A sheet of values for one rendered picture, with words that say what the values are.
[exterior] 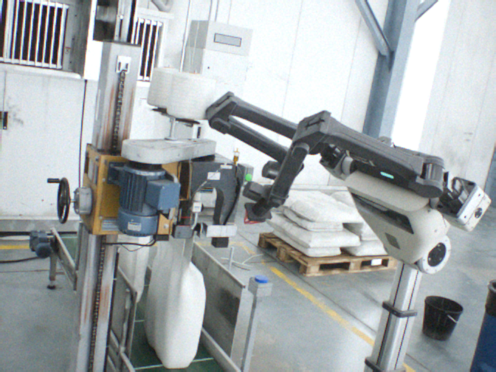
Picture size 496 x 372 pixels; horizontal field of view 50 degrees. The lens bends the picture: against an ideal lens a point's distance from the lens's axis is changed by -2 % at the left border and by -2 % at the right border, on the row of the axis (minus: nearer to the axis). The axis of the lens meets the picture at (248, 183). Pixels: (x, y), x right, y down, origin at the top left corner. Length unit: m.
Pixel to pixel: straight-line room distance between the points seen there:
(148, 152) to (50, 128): 2.97
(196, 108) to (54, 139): 3.00
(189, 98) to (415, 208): 0.85
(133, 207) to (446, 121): 7.81
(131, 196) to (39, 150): 2.93
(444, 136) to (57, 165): 6.45
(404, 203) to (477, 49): 7.93
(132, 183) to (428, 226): 1.02
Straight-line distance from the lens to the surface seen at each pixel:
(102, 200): 2.12
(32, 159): 4.85
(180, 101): 1.95
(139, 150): 1.89
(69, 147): 4.88
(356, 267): 5.37
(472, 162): 10.13
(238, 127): 1.94
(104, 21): 4.75
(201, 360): 2.66
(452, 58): 9.24
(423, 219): 1.83
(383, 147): 1.56
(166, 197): 1.90
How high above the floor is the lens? 1.74
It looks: 12 degrees down
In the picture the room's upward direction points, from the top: 10 degrees clockwise
